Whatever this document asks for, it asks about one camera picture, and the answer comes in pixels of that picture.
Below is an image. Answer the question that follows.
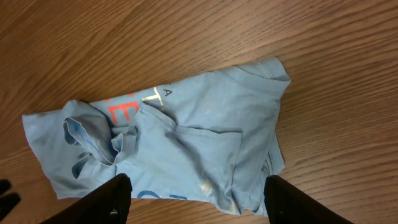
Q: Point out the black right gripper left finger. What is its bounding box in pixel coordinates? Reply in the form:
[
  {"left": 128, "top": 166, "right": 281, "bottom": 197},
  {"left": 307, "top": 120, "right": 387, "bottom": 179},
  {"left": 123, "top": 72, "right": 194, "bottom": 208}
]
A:
[{"left": 44, "top": 174, "right": 132, "bottom": 224}]

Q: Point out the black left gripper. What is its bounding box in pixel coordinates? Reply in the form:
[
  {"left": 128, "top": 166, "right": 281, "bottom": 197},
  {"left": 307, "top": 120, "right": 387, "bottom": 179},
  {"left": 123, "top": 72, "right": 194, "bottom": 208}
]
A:
[{"left": 0, "top": 179, "right": 21, "bottom": 221}]

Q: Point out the light blue t-shirt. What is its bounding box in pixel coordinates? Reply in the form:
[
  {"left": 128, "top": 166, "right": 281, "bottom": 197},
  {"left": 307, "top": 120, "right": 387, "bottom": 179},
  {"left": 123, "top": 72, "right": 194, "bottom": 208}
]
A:
[{"left": 22, "top": 58, "right": 290, "bottom": 215}]

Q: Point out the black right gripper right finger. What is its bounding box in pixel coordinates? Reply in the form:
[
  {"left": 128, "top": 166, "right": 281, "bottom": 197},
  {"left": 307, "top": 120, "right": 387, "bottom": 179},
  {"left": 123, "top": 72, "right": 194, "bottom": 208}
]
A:
[{"left": 264, "top": 175, "right": 352, "bottom": 224}]

